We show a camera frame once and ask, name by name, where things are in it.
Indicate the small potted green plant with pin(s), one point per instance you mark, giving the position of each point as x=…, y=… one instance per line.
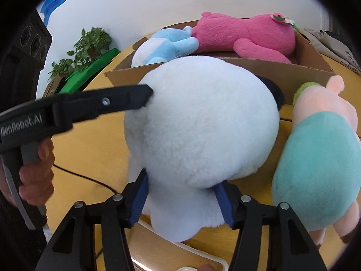
x=60, y=67

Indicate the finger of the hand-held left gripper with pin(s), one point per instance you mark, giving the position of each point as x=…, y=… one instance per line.
x=112, y=100

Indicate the grey cloth bag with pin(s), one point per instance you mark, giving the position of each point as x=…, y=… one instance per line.
x=330, y=45

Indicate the blue wall decoration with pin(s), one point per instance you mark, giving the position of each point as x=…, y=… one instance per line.
x=56, y=0

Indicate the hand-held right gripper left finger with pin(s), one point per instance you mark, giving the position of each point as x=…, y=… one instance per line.
x=138, y=200

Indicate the green cloth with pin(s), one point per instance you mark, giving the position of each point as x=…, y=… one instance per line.
x=84, y=73

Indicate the person's left hand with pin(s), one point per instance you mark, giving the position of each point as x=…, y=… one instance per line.
x=36, y=180

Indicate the large white plush toy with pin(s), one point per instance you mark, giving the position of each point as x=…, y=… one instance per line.
x=203, y=124

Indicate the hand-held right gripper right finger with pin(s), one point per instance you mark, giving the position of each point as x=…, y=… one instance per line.
x=225, y=206

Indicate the white tray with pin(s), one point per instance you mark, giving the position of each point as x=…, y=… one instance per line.
x=197, y=252

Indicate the magenta plush toy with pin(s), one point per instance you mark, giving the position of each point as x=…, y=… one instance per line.
x=239, y=34

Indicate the pink pig plush toy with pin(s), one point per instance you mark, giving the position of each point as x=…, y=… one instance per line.
x=310, y=161

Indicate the black speaker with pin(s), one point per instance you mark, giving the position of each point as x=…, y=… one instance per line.
x=28, y=42

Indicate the large potted green plant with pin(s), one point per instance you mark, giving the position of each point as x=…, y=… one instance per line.
x=90, y=42

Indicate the brown cardboard box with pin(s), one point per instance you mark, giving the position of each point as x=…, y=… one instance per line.
x=304, y=70

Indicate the light blue plush toy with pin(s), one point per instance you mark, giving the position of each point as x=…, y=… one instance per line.
x=169, y=43

